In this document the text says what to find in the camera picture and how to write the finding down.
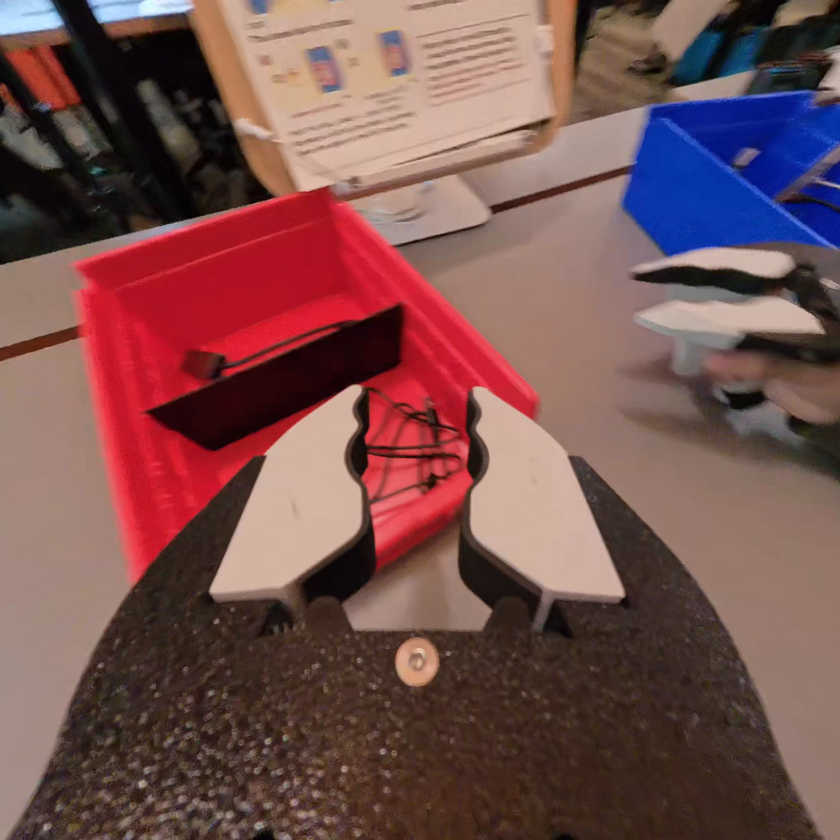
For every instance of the person's right hand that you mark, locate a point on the person's right hand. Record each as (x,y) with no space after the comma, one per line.
(807,394)

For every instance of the printed instruction sheet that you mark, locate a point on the printed instruction sheet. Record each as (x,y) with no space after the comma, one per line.
(394,98)

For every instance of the grey usb hub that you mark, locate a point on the grey usb hub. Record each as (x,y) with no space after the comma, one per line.
(810,174)

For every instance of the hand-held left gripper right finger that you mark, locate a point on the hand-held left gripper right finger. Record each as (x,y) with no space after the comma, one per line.
(538,518)

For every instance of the red plastic bin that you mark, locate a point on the red plastic bin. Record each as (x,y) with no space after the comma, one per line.
(229,275)

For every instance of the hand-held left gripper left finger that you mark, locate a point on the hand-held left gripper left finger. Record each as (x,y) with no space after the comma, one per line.
(295,518)

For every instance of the instruction sheet on stand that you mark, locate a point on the instruction sheet on stand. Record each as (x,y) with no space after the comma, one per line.
(426,210)

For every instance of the blue plastic bin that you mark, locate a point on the blue plastic bin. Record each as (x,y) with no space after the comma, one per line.
(689,197)

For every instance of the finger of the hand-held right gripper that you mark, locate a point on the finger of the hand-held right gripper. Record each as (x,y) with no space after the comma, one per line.
(722,261)
(741,318)

